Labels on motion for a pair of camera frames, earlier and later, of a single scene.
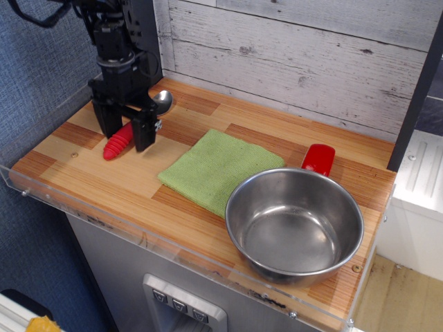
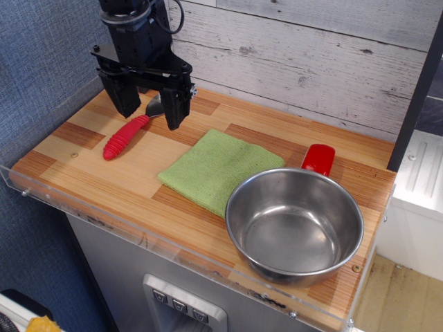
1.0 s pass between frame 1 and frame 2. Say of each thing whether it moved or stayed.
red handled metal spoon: stayed
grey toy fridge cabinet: stayed
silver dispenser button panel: stayed
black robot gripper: moved
